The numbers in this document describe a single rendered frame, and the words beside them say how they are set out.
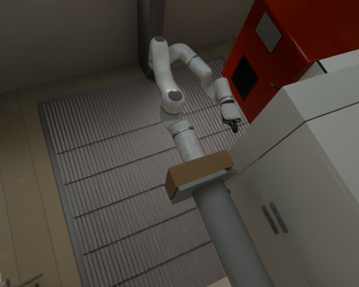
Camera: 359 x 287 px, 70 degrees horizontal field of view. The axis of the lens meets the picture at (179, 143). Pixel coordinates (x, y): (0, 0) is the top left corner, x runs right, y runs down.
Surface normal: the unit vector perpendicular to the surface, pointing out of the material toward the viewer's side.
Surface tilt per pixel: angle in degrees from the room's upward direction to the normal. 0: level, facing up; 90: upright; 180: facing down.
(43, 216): 90
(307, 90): 90
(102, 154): 90
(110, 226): 90
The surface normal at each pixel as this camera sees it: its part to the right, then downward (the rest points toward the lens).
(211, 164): 0.13, -0.39
